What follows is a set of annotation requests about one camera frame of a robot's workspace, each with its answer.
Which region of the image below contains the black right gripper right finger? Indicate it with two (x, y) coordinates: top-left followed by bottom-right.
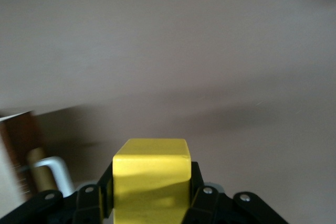
(180, 161), (292, 224)

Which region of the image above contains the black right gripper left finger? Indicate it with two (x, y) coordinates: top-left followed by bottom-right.
(0, 161), (115, 224)

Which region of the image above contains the yellow block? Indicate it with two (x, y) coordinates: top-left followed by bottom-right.
(112, 137), (192, 224)

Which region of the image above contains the brown paper table cover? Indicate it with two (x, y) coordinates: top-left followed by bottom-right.
(0, 0), (336, 224)

